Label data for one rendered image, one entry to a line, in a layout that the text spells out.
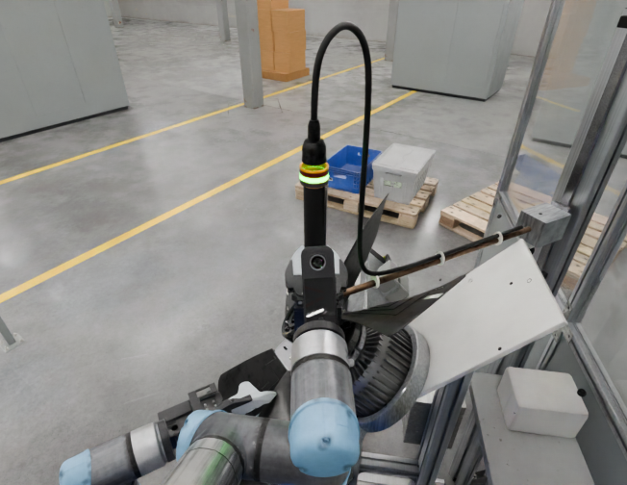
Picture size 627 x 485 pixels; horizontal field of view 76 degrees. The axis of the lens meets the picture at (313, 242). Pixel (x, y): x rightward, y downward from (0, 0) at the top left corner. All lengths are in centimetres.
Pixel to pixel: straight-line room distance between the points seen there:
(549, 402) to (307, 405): 85
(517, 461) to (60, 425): 205
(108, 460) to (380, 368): 53
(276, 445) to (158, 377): 196
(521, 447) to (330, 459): 85
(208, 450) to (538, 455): 92
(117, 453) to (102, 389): 176
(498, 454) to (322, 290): 79
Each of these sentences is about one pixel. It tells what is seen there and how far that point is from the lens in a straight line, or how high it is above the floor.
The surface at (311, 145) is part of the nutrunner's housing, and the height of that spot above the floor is 166.
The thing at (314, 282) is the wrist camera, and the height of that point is 151.
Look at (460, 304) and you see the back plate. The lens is 100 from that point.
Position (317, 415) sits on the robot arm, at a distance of 45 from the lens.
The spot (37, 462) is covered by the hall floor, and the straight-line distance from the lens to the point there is 244.
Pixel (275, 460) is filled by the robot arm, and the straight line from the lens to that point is 55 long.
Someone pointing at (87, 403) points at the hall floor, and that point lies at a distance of 253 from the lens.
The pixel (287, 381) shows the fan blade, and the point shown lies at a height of 119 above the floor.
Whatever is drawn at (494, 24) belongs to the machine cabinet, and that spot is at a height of 116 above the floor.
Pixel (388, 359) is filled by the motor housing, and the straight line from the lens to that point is 92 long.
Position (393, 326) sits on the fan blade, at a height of 142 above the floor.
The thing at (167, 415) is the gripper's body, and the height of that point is 119.
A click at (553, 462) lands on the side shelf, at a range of 127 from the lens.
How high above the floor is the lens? 186
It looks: 34 degrees down
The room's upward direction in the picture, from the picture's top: straight up
